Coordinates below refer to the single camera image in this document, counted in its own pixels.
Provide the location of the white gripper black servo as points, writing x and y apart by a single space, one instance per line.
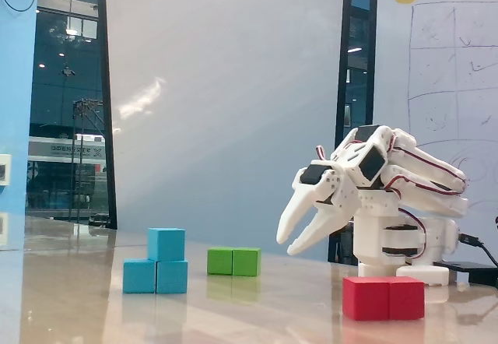
326 193

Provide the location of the small blue cube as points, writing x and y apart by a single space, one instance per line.
166 244

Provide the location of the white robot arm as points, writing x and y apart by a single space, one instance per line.
373 235

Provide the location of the long green block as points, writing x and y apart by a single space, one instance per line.
233 262

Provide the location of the long red block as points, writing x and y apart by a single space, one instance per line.
381 299

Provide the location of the long blue block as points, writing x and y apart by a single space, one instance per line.
140 278

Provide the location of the flat black power box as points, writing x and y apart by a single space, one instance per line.
474 272

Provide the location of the whiteboard with pen drawings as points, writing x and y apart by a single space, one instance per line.
467 87

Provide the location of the dark metal lattice tower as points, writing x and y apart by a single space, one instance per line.
87 102

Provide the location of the wide black window frame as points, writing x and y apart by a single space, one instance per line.
346 29

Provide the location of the slim black window post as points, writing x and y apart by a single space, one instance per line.
106 87

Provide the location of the white wall switch box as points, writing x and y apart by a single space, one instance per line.
4 169

